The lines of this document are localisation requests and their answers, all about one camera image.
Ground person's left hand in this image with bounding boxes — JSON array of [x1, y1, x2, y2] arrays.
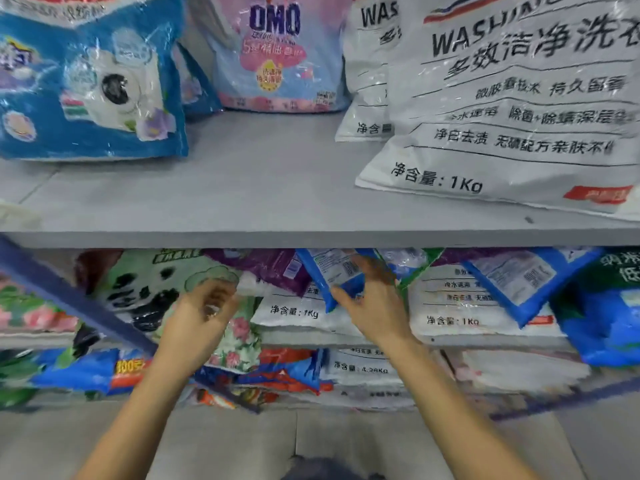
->
[[155, 278, 241, 381]]

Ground person's right hand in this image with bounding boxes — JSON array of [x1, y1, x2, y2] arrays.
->
[[329, 254, 419, 353]]

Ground green white Ariel bag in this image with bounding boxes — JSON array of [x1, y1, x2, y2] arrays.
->
[[373, 246, 447, 291]]

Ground panda pale green bag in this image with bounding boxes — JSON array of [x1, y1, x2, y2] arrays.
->
[[91, 248, 265, 374]]

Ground small dark purple detergent bag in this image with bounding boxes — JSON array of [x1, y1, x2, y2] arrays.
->
[[203, 247, 315, 299]]

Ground green leaf-print detergent bag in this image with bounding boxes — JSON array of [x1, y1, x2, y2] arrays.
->
[[53, 322, 102, 371]]

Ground grey blue-framed shelf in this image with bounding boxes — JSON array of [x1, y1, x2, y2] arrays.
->
[[0, 0, 640, 425]]

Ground pink floral detergent bag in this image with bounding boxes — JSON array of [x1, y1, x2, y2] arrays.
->
[[0, 273, 79, 337]]

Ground blue white detergent bag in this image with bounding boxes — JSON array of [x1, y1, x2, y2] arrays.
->
[[0, 0, 191, 161], [171, 41, 225, 121]]

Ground pink flower-print detergent bag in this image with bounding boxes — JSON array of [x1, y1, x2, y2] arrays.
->
[[189, 0, 355, 115]]

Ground person's right forearm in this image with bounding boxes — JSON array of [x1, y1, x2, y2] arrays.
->
[[383, 338, 545, 480]]

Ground person's left forearm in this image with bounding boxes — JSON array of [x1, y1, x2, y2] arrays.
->
[[71, 363, 197, 480]]

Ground person's blue jeans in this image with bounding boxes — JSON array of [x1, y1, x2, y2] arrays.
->
[[279, 453, 387, 480]]

